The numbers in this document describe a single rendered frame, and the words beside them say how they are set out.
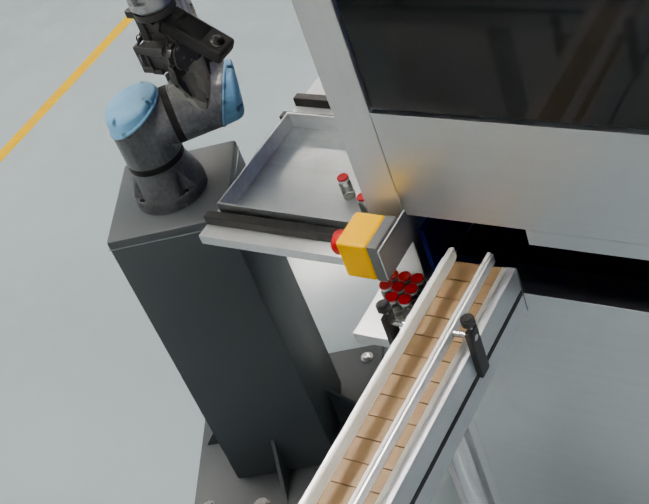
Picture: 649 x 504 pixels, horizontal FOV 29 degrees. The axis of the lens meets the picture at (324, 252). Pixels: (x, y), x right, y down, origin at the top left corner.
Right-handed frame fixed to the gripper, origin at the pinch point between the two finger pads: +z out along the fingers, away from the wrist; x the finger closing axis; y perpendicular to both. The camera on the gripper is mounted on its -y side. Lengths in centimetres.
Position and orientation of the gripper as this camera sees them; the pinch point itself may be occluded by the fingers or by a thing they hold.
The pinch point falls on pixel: (206, 103)
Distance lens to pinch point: 214.9
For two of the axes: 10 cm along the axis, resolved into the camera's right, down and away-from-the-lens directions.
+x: -4.6, 6.9, -5.6
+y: -8.4, -1.3, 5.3
